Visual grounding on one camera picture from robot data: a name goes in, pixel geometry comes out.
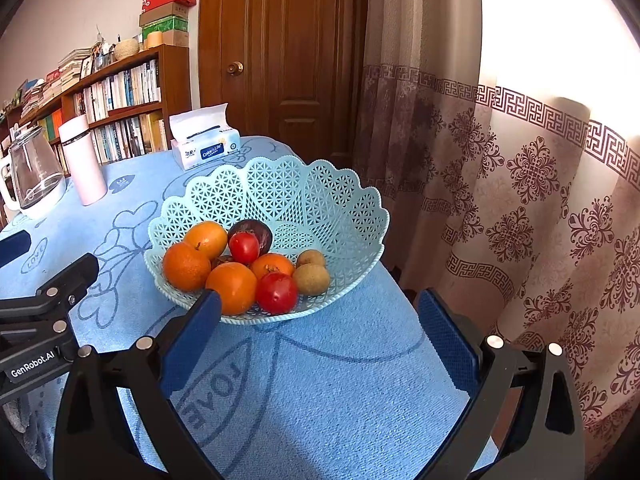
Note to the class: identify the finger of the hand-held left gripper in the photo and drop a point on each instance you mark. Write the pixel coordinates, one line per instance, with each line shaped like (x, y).
(75, 272)
(15, 247)

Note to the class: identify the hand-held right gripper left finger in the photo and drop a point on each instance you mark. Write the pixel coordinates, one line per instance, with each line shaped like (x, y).
(192, 345)

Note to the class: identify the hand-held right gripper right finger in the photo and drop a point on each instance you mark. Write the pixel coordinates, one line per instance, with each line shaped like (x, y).
(450, 345)

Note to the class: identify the large round orange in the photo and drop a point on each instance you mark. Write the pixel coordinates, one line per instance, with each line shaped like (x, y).
(232, 287)

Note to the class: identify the small pale orange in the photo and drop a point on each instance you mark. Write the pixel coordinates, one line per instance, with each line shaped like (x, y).
(185, 267)

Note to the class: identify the small dark purple mangosteen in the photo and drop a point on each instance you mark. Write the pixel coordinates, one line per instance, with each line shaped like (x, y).
(222, 260)

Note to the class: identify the large red tomato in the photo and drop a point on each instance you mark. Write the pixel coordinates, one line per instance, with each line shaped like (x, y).
(276, 294)

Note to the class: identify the oval orange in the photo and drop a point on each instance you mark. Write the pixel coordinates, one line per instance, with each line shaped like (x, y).
(206, 239)

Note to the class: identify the small red tomato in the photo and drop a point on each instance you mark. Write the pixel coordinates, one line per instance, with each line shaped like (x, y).
(244, 248)

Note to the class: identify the mandarin orange with stem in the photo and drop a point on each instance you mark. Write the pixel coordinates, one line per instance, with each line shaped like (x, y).
(272, 263)

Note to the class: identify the large dark purple mangosteen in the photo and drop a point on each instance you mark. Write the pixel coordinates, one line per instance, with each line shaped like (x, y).
(261, 233)

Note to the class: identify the large brown kiwi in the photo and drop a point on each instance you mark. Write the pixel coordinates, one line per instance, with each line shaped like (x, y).
(311, 279)

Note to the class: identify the small brown kiwi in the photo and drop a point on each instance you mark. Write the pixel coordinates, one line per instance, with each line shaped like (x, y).
(310, 257)

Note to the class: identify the light green plastic basket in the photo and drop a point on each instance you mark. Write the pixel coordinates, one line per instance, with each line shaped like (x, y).
(280, 195)

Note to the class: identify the white thermos bottle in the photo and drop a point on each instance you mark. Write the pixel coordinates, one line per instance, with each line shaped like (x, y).
(85, 170)

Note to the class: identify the blue printed tablecloth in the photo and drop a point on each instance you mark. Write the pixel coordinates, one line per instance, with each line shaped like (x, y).
(325, 385)

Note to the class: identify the white tissue pack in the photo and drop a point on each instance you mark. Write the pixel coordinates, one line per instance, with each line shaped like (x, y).
(210, 152)

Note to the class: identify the pile of books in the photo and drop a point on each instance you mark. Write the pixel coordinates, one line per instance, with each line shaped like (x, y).
(70, 65)

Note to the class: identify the rows of shelved books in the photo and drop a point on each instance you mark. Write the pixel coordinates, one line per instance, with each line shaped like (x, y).
(125, 85)

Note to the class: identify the brown wooden bookshelf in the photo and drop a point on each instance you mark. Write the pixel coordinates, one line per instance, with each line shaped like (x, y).
(177, 80)

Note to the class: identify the small woven basket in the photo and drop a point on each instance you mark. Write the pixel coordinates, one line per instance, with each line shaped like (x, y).
(126, 49)

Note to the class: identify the yellow cylinder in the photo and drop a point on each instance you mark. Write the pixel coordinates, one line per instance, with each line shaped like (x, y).
(153, 41)

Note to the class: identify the brass door knob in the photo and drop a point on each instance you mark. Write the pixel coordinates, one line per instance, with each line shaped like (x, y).
(235, 68)

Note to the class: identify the green cardboard box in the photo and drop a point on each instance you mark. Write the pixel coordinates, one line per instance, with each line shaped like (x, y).
(167, 27)

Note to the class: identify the beige cardboard box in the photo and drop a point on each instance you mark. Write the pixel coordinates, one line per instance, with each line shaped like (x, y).
(162, 14)

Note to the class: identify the brown wooden door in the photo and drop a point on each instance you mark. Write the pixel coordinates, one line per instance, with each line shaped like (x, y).
(280, 60)

